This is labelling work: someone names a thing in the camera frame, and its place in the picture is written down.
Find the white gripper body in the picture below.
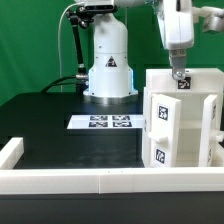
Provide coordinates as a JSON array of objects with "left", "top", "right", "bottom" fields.
[{"left": 157, "top": 0, "right": 194, "bottom": 50}]

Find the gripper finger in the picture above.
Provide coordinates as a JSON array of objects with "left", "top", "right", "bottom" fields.
[{"left": 169, "top": 49, "right": 186, "bottom": 80}]

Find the white cabinet top block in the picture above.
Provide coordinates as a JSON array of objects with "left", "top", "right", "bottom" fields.
[{"left": 146, "top": 68, "right": 224, "bottom": 94}]

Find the white cabinet body box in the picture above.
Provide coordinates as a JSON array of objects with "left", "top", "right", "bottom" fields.
[{"left": 142, "top": 89, "right": 224, "bottom": 168}]

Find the white door panel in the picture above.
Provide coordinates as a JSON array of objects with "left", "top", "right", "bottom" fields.
[
  {"left": 148, "top": 94, "right": 181, "bottom": 168},
  {"left": 198, "top": 94, "right": 224, "bottom": 167}
]

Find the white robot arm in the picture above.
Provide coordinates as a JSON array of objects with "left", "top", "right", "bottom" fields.
[{"left": 83, "top": 0, "right": 194, "bottom": 104}]

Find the white U-shaped fence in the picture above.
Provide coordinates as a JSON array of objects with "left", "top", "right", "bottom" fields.
[{"left": 0, "top": 137, "right": 224, "bottom": 195}]

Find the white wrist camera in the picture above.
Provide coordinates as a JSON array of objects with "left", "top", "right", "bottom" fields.
[{"left": 193, "top": 6, "right": 224, "bottom": 33}]

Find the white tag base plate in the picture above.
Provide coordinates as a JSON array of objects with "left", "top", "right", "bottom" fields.
[{"left": 67, "top": 114, "right": 144, "bottom": 130}]

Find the white cable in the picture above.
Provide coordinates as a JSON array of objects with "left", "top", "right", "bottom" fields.
[{"left": 57, "top": 1, "right": 84, "bottom": 94}]

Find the black cable bundle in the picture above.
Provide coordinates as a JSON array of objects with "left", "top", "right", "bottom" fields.
[{"left": 40, "top": 75, "right": 90, "bottom": 94}]

